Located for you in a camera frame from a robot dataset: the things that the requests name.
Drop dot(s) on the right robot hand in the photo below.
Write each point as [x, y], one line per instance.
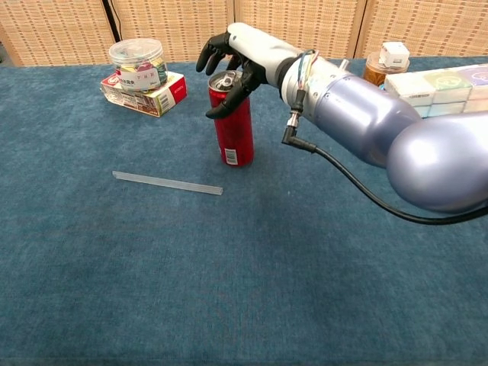
[255, 45]

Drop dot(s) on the red soda can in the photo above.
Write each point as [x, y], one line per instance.
[236, 129]

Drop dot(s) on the clear plastic straw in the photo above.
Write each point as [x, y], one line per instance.
[167, 183]

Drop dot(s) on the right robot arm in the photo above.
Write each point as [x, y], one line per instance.
[362, 114]

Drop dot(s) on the bamboo folding screen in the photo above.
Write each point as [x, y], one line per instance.
[171, 23]

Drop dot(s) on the red and white carton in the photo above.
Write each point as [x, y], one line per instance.
[167, 99]

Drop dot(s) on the clear jar of colourful clips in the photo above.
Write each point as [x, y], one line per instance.
[137, 61]

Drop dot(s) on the amber jar of rubber bands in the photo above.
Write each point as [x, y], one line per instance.
[371, 74]

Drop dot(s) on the small white box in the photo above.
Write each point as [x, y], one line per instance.
[394, 55]

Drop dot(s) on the wrapped tissue multipack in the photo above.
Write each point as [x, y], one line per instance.
[438, 87]

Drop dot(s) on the blue table cloth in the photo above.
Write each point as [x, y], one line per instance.
[190, 267]

